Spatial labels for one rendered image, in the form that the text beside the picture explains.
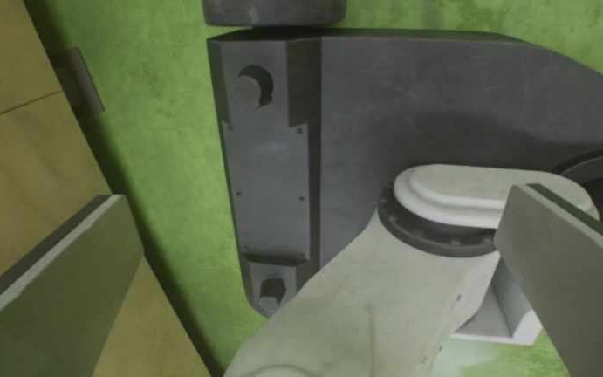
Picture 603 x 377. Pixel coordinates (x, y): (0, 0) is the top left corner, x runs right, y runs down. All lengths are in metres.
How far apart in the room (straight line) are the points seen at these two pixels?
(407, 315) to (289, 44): 0.31
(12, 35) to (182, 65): 0.29
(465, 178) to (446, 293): 0.14
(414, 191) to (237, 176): 0.27
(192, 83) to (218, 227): 0.35
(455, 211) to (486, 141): 0.17
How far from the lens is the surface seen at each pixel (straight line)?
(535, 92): 0.50
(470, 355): 1.13
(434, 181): 0.37
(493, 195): 0.37
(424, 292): 0.31
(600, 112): 0.55
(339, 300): 0.29
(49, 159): 0.73
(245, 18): 0.44
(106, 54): 0.81
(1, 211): 0.68
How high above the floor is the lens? 0.61
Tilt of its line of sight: 58 degrees down
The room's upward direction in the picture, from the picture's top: 160 degrees counter-clockwise
